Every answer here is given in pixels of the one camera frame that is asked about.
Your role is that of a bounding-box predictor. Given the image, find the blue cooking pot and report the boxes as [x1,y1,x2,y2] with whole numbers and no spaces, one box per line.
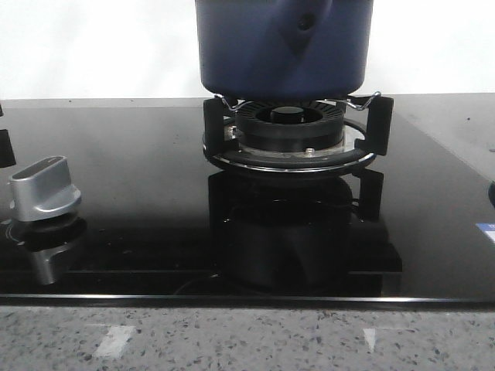
[195,0,374,101]

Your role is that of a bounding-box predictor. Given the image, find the right black pot support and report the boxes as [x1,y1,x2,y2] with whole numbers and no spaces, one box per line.
[203,96,394,174]

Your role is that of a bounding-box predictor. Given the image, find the black pot support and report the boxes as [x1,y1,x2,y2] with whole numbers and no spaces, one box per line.
[0,128,16,168]
[203,96,394,174]

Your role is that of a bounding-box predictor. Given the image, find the left black pot support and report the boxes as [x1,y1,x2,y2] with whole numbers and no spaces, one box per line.
[0,128,16,168]

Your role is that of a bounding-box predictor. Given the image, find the right black gas burner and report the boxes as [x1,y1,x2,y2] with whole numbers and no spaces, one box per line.
[224,101,345,160]

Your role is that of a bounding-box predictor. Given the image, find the black glass gas cooktop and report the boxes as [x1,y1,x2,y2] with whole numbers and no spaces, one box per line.
[1,96,494,309]

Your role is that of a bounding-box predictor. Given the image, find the silver stove control knob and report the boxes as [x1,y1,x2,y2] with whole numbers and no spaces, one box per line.
[9,155,81,222]

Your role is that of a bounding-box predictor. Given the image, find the blue white sticker label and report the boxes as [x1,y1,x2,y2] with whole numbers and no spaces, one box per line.
[476,223,495,243]

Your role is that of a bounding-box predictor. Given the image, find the metal wire pot reducer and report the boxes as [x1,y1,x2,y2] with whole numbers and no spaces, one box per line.
[213,90,382,112]

